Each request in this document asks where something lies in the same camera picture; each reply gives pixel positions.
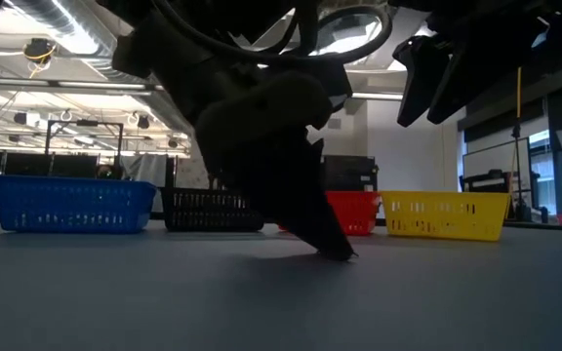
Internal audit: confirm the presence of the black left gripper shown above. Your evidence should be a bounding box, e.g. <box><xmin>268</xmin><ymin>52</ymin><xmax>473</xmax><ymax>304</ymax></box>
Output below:
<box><xmin>111</xmin><ymin>9</ymin><xmax>359</xmax><ymax>262</ymax></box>

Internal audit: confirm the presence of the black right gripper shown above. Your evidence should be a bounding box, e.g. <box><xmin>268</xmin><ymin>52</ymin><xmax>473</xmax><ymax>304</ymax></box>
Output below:
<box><xmin>387</xmin><ymin>0</ymin><xmax>562</xmax><ymax>129</ymax></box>

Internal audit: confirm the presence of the blue plastic basket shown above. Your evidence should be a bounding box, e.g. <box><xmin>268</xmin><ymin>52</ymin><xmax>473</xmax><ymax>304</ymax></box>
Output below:
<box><xmin>0</xmin><ymin>174</ymin><xmax>158</xmax><ymax>234</ymax></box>

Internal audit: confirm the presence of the red plastic basket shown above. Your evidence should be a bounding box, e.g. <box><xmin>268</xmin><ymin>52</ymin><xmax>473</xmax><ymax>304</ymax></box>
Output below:
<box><xmin>278</xmin><ymin>190</ymin><xmax>382</xmax><ymax>237</ymax></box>

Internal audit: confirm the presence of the black equipment case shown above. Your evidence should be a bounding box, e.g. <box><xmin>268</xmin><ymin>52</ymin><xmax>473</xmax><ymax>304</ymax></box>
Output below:
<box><xmin>322</xmin><ymin>154</ymin><xmax>380</xmax><ymax>192</ymax></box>

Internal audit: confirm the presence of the whiteboard on stand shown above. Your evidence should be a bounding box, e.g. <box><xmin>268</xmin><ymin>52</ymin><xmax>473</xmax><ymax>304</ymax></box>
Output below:
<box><xmin>461</xmin><ymin>136</ymin><xmax>532</xmax><ymax>194</ymax></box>

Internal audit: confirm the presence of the black plastic basket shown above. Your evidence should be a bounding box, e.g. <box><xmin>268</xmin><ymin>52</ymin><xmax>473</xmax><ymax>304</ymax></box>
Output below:
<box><xmin>158</xmin><ymin>187</ymin><xmax>265</xmax><ymax>233</ymax></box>

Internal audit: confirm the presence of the black equipment cart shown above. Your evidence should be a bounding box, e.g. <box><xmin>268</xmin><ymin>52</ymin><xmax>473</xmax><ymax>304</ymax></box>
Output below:
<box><xmin>459</xmin><ymin>168</ymin><xmax>511</xmax><ymax>194</ymax></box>

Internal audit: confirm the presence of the yellow plastic basket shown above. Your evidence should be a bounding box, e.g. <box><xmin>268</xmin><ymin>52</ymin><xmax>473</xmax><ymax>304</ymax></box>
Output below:
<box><xmin>380</xmin><ymin>189</ymin><xmax>512</xmax><ymax>243</ymax></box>

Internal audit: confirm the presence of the black tripod stand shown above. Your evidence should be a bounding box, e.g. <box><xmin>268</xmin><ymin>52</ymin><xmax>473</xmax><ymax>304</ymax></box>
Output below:
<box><xmin>508</xmin><ymin>119</ymin><xmax>532</xmax><ymax>223</ymax></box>

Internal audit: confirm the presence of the grey tarp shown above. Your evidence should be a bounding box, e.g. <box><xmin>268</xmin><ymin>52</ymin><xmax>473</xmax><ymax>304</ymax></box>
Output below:
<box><xmin>118</xmin><ymin>153</ymin><xmax>169</xmax><ymax>189</ymax></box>

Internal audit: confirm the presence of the person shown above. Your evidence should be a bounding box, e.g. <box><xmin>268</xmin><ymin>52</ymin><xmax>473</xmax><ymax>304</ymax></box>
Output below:
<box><xmin>95</xmin><ymin>164</ymin><xmax>126</xmax><ymax>181</ymax></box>

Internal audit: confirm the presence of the long ceiling light strip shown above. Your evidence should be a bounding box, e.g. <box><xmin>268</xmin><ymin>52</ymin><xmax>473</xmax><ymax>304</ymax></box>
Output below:
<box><xmin>0</xmin><ymin>76</ymin><xmax>404</xmax><ymax>101</ymax></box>

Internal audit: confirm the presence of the yellow hanging cord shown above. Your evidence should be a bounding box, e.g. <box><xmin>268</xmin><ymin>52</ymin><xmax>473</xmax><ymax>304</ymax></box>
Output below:
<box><xmin>515</xmin><ymin>66</ymin><xmax>523</xmax><ymax>123</ymax></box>

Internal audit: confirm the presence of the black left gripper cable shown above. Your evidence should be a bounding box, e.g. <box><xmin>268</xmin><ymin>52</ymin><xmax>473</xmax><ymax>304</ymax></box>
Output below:
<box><xmin>151</xmin><ymin>0</ymin><xmax>394</xmax><ymax>67</ymax></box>

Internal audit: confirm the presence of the black metal frame rig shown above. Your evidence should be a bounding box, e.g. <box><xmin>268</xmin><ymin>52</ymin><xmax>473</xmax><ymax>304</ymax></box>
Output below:
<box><xmin>45</xmin><ymin>119</ymin><xmax>125</xmax><ymax>170</ymax></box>

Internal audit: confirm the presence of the ceiling cord reel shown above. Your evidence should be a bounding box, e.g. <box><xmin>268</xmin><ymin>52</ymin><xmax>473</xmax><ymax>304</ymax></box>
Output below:
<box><xmin>22</xmin><ymin>37</ymin><xmax>58</xmax><ymax>63</ymax></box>

